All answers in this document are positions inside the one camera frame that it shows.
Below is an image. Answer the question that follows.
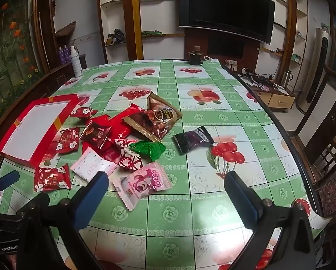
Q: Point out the low wooden television cabinet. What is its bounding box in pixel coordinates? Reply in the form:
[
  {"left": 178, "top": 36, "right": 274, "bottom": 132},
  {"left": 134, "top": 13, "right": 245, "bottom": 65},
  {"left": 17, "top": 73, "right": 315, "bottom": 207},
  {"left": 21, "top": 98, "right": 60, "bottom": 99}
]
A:
[{"left": 238, "top": 70, "right": 296, "bottom": 113}]

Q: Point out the wooden wall shelf unit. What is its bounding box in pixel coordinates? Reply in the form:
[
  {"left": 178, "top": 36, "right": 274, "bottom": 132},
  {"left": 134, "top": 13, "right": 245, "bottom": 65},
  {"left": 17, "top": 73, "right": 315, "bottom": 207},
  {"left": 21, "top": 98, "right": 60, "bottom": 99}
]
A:
[{"left": 96, "top": 0, "right": 309, "bottom": 65}]

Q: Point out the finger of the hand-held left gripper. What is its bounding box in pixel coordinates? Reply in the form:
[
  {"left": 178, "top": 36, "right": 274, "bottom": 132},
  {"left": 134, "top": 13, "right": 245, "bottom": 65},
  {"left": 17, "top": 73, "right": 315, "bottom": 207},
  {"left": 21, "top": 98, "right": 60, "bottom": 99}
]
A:
[{"left": 0, "top": 170, "right": 20, "bottom": 192}]

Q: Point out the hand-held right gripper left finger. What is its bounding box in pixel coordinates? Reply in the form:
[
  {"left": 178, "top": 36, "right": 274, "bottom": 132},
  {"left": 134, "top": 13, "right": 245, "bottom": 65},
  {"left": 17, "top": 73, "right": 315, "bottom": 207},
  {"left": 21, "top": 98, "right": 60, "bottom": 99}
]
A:
[{"left": 15, "top": 171, "right": 110, "bottom": 270}]

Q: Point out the red cardboard box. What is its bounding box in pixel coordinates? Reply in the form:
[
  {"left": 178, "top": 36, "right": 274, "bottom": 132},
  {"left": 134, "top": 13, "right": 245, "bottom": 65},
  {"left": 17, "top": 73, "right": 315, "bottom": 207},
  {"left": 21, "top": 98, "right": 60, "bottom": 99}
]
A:
[{"left": 0, "top": 95, "right": 79, "bottom": 169}]

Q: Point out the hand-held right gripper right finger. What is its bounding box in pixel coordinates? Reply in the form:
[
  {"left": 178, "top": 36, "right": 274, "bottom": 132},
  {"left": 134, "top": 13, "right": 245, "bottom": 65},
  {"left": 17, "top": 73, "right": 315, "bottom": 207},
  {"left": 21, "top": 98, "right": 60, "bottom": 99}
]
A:
[{"left": 224, "top": 171, "right": 317, "bottom": 270}]

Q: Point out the steel electric kettle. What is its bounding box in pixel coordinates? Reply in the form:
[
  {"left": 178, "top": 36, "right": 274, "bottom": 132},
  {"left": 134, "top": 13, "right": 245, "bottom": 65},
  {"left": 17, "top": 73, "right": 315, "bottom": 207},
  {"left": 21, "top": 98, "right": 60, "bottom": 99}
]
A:
[{"left": 282, "top": 69, "right": 293, "bottom": 88}]

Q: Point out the green snack packet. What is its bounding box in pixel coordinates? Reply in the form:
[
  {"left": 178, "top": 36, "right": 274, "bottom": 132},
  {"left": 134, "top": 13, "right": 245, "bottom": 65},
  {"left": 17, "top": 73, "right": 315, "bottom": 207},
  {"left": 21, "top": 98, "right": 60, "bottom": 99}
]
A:
[{"left": 129, "top": 140, "right": 167, "bottom": 162}]

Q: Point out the small black jar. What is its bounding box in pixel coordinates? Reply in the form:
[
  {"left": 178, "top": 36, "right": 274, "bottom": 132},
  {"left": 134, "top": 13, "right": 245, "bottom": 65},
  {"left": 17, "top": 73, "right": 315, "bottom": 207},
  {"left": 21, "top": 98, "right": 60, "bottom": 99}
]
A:
[{"left": 188, "top": 46, "right": 204, "bottom": 65}]

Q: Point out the black purple snack packet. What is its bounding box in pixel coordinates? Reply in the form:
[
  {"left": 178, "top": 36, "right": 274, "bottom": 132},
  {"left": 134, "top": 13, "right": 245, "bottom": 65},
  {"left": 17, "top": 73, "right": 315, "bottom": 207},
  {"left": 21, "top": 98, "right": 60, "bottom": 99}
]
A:
[{"left": 174, "top": 126, "right": 215, "bottom": 155}]

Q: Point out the red flower snack packet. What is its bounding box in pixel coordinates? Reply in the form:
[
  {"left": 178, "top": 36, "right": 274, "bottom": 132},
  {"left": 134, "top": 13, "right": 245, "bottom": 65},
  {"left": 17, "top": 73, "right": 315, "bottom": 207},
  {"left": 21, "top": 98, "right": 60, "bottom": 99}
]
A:
[
  {"left": 34, "top": 163, "right": 72, "bottom": 193},
  {"left": 70, "top": 106, "right": 98, "bottom": 119},
  {"left": 56, "top": 127, "right": 81, "bottom": 154}
]

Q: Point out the dark wooden chair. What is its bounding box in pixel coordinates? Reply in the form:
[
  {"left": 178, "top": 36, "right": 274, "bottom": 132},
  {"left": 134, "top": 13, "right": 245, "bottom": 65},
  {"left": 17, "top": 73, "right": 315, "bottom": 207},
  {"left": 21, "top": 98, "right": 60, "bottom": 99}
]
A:
[{"left": 286, "top": 65, "right": 336, "bottom": 270}]

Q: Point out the pink bear snack packet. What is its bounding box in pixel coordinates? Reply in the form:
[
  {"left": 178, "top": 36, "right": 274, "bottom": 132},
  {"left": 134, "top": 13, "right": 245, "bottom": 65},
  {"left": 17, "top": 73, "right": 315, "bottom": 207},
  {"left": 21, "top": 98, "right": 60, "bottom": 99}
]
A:
[{"left": 112, "top": 162, "right": 172, "bottom": 211}]

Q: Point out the white pink snack packet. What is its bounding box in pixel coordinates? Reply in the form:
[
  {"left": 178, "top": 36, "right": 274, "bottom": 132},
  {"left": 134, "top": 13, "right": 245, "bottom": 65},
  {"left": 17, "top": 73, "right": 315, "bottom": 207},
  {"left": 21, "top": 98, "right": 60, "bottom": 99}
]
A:
[{"left": 70, "top": 149, "right": 118, "bottom": 183}]

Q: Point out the dark red gold-edged packet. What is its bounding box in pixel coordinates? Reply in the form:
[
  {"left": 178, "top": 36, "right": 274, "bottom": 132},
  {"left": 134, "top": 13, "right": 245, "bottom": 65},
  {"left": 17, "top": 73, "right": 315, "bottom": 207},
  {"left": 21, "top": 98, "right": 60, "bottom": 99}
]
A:
[{"left": 79, "top": 120, "right": 112, "bottom": 149}]

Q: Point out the red white patterned packet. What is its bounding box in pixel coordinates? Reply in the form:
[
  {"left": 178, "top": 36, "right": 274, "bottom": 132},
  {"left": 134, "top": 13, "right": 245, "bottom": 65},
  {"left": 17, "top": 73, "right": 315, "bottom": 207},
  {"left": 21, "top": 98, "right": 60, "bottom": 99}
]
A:
[{"left": 114, "top": 138, "right": 144, "bottom": 172}]

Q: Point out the black bag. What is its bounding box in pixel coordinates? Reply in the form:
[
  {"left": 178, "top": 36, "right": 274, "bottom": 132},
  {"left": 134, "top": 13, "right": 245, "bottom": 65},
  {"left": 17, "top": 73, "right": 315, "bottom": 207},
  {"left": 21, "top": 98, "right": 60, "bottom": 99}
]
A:
[{"left": 108, "top": 29, "right": 125, "bottom": 45}]

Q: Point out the dark wooden sideboard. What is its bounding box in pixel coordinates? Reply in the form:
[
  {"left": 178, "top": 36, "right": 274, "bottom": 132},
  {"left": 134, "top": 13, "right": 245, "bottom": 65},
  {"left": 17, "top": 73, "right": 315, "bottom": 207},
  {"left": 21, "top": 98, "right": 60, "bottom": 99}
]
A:
[{"left": 0, "top": 53, "right": 87, "bottom": 147}]

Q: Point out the white spray bottle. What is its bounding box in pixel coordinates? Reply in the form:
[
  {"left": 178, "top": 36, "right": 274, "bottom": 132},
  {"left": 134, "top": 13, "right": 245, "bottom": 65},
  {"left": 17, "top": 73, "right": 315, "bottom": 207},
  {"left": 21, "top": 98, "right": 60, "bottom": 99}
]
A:
[{"left": 70, "top": 46, "right": 83, "bottom": 77}]

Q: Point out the black flat television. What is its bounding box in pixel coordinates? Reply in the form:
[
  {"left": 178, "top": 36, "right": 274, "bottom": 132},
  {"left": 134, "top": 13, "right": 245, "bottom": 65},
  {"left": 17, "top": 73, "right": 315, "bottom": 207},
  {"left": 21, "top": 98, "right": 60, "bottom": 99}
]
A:
[{"left": 178, "top": 0, "right": 276, "bottom": 45}]

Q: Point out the green checkered fruit tablecloth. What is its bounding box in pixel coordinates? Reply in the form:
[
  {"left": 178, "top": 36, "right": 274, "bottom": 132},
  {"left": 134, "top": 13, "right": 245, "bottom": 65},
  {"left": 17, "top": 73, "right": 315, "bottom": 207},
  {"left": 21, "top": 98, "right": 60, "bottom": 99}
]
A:
[{"left": 0, "top": 59, "right": 333, "bottom": 270}]

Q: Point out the brown candy wrapper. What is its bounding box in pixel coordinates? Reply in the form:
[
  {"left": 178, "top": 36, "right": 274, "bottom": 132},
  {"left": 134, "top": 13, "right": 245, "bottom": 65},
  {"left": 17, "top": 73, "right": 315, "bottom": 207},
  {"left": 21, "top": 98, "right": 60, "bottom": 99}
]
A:
[{"left": 121, "top": 108, "right": 177, "bottom": 142}]

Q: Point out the standing air conditioner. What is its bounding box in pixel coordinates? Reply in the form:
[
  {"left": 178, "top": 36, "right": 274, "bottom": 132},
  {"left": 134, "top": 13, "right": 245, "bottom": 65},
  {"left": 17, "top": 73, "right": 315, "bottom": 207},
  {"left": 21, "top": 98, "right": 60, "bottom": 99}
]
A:
[{"left": 296, "top": 27, "right": 333, "bottom": 113}]

